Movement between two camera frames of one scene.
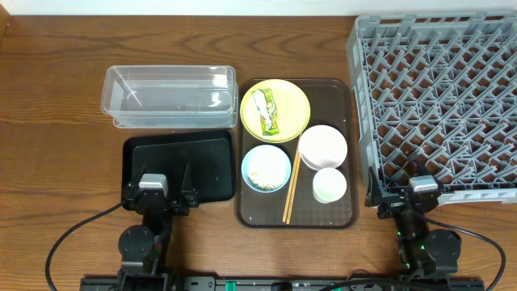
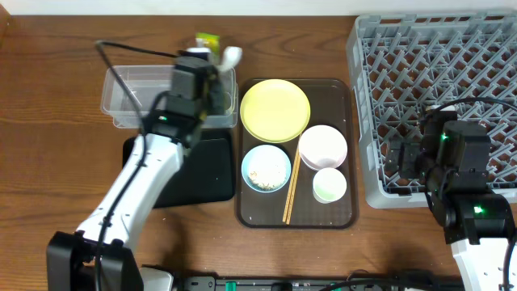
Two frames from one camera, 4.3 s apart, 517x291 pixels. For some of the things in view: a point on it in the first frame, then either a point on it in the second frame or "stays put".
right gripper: (402, 201) → (395, 158)
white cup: (329, 185) stays put
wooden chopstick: (288, 216) stays put
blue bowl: (266, 168) stays put
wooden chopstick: (288, 193) stays put
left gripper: (160, 203) → (216, 91)
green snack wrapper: (264, 101) → (212, 42)
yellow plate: (292, 108) stays put
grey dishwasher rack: (435, 95) stays put
